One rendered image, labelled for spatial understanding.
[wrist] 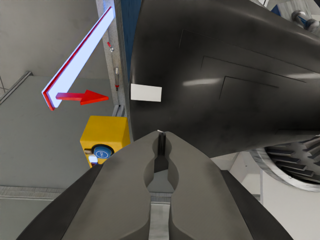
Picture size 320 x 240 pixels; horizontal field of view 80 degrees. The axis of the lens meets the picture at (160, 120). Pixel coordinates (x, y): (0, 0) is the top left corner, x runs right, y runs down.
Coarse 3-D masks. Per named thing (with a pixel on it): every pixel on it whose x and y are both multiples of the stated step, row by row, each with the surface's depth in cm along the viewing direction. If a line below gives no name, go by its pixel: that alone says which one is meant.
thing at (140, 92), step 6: (132, 84) 20; (132, 90) 20; (138, 90) 20; (144, 90) 20; (150, 90) 20; (156, 90) 20; (132, 96) 20; (138, 96) 20; (144, 96) 20; (150, 96) 20; (156, 96) 20
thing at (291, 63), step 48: (144, 0) 17; (192, 0) 17; (240, 0) 16; (144, 48) 18; (192, 48) 18; (240, 48) 18; (288, 48) 17; (192, 96) 20; (240, 96) 20; (288, 96) 20; (192, 144) 24; (240, 144) 24
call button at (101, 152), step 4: (96, 148) 45; (100, 148) 45; (104, 148) 45; (96, 152) 46; (100, 152) 46; (104, 152) 46; (108, 152) 46; (96, 156) 47; (100, 156) 47; (104, 156) 47; (108, 156) 47
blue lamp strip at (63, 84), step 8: (112, 16) 44; (104, 24) 38; (96, 32) 34; (88, 40) 30; (96, 40) 34; (88, 48) 30; (80, 56) 28; (88, 56) 30; (72, 64) 25; (80, 64) 28; (64, 72) 23; (72, 72) 25; (64, 80) 23; (72, 80) 25; (56, 88) 22; (64, 88) 23; (56, 104) 22
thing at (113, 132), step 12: (96, 120) 49; (108, 120) 50; (120, 120) 50; (84, 132) 46; (96, 132) 46; (108, 132) 47; (120, 132) 47; (84, 144) 45; (96, 144) 45; (108, 144) 45; (120, 144) 45
